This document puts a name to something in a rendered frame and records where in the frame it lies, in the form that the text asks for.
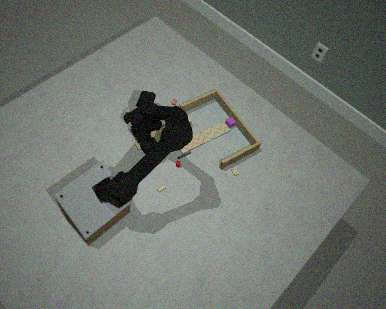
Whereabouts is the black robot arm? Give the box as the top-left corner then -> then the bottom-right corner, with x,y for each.
92,91 -> 193,208

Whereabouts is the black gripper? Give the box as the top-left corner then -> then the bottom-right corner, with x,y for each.
123,111 -> 157,154

